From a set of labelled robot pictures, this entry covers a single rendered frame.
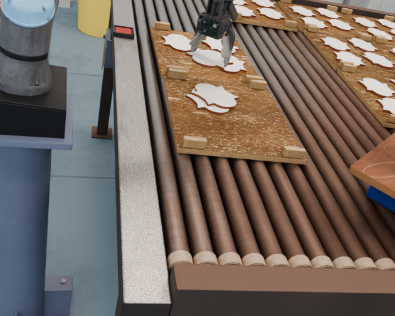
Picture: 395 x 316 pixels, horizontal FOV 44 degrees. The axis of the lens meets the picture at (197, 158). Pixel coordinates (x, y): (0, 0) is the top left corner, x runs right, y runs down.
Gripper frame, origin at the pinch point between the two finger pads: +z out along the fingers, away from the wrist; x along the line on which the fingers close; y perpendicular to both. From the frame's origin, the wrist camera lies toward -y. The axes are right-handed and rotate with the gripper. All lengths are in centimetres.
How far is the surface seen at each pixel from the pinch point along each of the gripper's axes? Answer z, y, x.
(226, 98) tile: 8.5, 3.4, 9.4
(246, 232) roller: 12, 51, 35
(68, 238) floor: 104, -2, -45
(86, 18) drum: 90, -199, -184
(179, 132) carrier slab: 10.3, 28.9, 6.9
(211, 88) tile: 8.5, 1.4, 3.4
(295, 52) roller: 12, -67, 12
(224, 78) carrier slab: 10.1, -13.0, 1.9
